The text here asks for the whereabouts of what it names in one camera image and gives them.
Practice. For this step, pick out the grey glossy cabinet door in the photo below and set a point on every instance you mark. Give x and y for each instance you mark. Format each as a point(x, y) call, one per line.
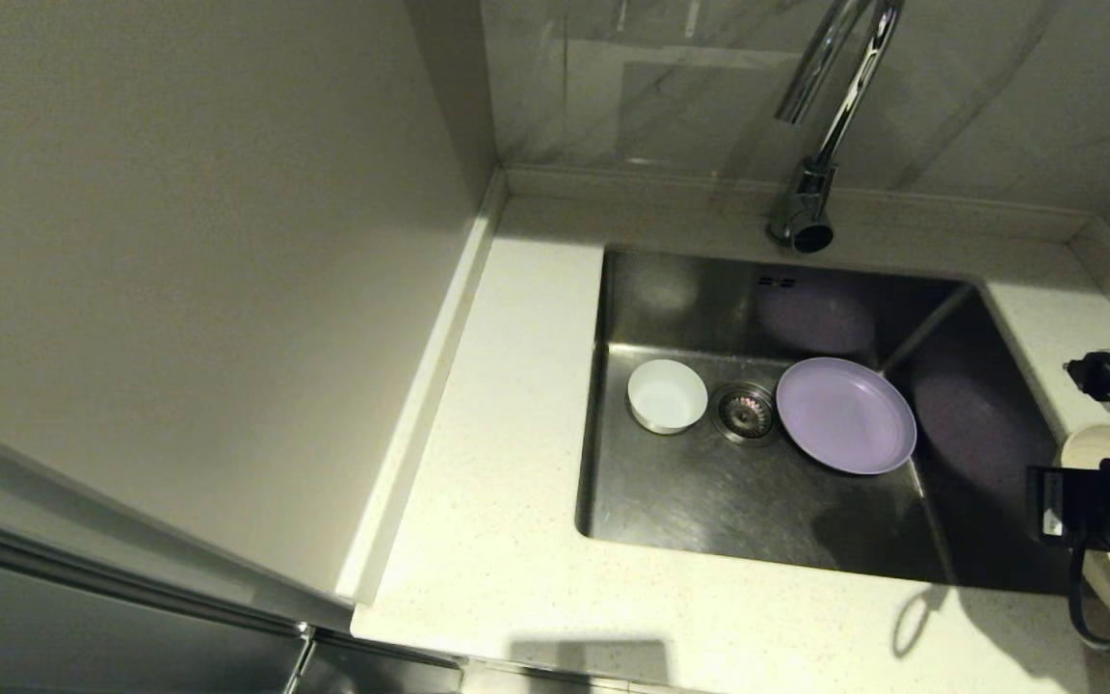
point(83, 646)

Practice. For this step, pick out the chrome kitchen faucet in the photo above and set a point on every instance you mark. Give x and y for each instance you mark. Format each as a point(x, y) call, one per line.
point(806, 207)

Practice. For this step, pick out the metal door trim strip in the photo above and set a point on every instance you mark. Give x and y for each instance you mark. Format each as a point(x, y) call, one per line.
point(131, 585)

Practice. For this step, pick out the purple plastic plate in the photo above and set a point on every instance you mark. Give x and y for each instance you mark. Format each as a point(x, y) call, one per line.
point(844, 414)

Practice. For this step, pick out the metal sink drain strainer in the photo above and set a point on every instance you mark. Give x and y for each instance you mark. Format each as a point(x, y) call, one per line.
point(743, 413)

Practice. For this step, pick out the white edge trim strip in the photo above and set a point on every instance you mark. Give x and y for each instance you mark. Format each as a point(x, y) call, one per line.
point(420, 405)

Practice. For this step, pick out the stainless steel sink basin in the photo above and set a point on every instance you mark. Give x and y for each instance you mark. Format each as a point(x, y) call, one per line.
point(709, 511)

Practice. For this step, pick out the tall beige cabinet side panel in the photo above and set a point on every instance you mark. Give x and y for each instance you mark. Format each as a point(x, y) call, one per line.
point(179, 289)

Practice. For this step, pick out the small white bowl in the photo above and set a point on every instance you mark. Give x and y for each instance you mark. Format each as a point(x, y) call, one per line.
point(666, 395)

